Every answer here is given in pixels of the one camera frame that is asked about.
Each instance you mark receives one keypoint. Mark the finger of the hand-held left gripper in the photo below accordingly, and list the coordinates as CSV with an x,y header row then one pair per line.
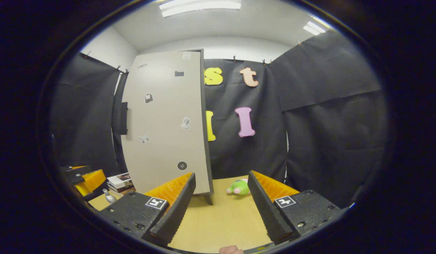
x,y
94,180
73,173

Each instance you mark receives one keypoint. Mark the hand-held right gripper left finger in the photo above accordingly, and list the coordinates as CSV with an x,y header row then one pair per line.
x,y
179,211

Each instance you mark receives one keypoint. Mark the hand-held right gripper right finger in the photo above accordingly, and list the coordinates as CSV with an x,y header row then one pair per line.
x,y
265,211

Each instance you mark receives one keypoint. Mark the silver bottle with colourful label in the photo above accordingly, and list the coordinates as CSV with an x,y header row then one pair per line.
x,y
109,197

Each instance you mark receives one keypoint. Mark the grey cabinet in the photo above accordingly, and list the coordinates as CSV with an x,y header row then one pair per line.
x,y
208,169

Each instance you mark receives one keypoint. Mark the beige cabinet door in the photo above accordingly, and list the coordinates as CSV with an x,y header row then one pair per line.
x,y
161,116

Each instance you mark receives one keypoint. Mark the white book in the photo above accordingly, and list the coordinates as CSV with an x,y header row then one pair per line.
x,y
119,180

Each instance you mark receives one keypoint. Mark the dark brown book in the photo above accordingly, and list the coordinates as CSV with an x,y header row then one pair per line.
x,y
124,191

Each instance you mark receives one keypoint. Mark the green plush toy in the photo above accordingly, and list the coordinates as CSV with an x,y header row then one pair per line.
x,y
239,188

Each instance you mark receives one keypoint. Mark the black backdrop cloth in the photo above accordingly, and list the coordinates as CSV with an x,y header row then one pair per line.
x,y
327,141

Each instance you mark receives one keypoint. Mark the small ceiling light panel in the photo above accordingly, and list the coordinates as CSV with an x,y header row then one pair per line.
x,y
313,28

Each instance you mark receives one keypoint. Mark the large ceiling light panel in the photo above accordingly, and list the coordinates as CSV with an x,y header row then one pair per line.
x,y
200,6

